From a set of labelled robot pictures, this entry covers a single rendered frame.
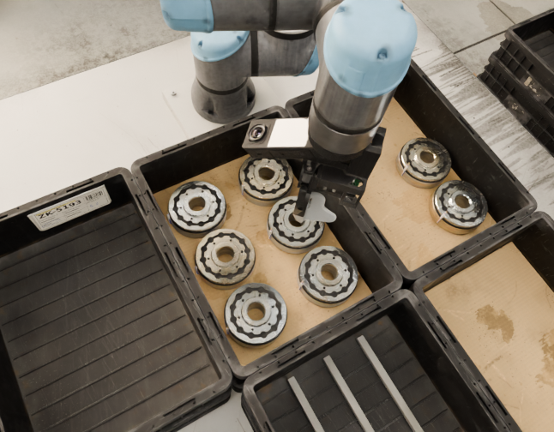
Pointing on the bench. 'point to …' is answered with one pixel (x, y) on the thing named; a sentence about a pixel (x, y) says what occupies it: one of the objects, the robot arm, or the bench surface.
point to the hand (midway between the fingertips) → (301, 199)
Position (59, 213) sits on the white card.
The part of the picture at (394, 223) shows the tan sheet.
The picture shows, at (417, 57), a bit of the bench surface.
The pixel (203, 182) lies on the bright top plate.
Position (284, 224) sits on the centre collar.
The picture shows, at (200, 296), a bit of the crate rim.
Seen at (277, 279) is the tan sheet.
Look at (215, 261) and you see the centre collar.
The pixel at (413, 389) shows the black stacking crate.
